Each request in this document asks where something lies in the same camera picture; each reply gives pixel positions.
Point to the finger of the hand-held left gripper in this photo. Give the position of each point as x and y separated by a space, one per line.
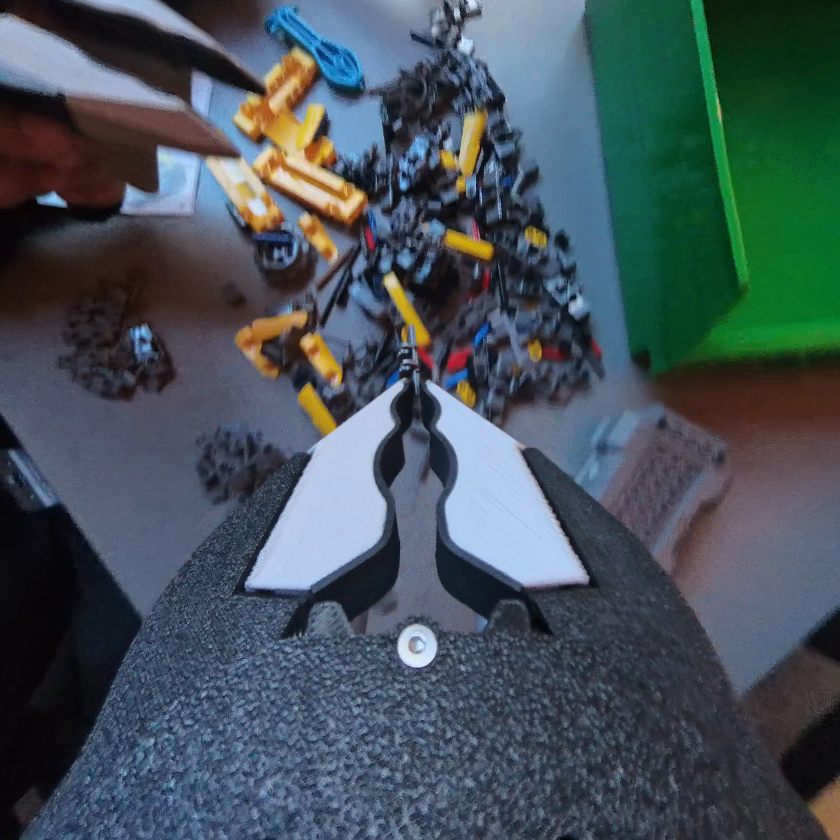
171 33
105 92

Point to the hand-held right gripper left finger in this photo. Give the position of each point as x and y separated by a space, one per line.
322 525

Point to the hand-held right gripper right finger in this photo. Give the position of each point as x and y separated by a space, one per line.
519 519

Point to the small dark grey brick piece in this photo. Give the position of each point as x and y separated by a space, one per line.
414 368

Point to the yellow brick beam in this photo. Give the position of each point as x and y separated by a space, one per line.
404 309

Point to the pile of grey brick parts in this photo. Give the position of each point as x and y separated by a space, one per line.
433 171

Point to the grey desk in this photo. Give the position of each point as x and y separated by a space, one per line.
131 499

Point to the person's left hand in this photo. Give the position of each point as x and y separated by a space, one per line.
53 164

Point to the dark grey brick cluster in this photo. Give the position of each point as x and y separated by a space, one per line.
236 466

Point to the white instruction booklet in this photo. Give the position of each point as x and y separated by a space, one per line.
177 177

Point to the yellow curved brick piece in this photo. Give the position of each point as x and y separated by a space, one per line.
315 410

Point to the blue brick separator tool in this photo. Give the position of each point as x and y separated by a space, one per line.
292 26

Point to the grey brick hub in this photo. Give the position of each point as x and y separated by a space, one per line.
670 479

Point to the yellow brick panel assembly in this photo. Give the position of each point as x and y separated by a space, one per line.
309 184

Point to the yellow pointed brick piece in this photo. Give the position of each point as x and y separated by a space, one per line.
276 326

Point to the small yellow brick piece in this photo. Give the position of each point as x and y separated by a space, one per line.
318 236

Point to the heap of black track links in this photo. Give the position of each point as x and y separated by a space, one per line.
112 355

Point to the green plastic bin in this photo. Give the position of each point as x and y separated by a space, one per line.
656 158

